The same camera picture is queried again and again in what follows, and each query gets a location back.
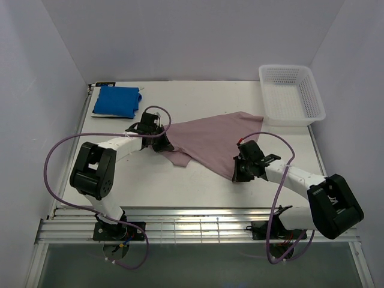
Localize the pink garment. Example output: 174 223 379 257
161 112 263 180

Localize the blue tank top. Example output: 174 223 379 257
93 86 142 118

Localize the black white striped tank top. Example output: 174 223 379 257
91 112 133 119

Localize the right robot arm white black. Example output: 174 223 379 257
232 140 364 239

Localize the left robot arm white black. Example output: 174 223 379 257
70 112 173 240

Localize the white plastic basket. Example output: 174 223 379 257
259 65 326 127

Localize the blue label sticker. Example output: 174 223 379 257
95 82 116 87

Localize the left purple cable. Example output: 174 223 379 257
43 105 172 270

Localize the purple cable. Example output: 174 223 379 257
236 131 315 265
43 105 172 270

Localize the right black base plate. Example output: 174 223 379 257
245 221 302 241

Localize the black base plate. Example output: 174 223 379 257
92 222 145 242
245 221 302 241

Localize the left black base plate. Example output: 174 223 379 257
92 222 145 242

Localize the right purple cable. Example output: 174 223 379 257
236 131 315 265

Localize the aluminium rail frame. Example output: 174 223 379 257
34 83 359 245

